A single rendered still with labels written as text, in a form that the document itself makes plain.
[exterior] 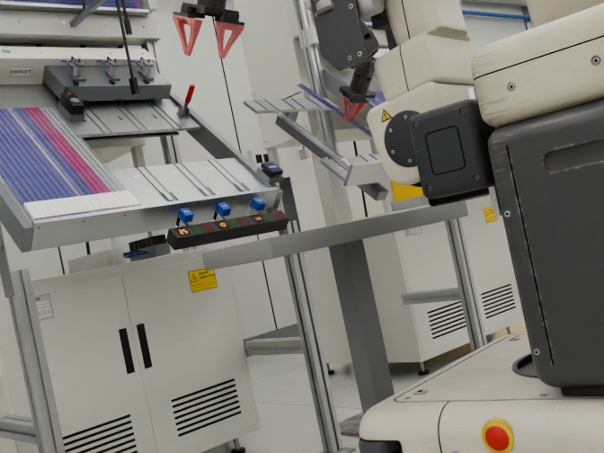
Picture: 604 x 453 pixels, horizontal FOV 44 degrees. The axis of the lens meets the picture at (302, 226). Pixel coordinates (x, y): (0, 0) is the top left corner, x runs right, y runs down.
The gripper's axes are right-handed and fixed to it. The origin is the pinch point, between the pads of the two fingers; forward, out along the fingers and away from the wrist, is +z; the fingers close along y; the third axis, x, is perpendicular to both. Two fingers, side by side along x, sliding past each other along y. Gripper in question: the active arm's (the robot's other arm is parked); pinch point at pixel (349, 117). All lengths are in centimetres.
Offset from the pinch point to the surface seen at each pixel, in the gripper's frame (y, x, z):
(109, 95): 64, -33, 7
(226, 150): 40.7, -4.1, 10.6
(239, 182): 47.2, 12.5, 10.4
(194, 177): 59, 8, 10
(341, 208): 10.8, 18.6, 20.3
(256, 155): -104, -153, 108
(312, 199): -145, -138, 134
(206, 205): 63, 21, 10
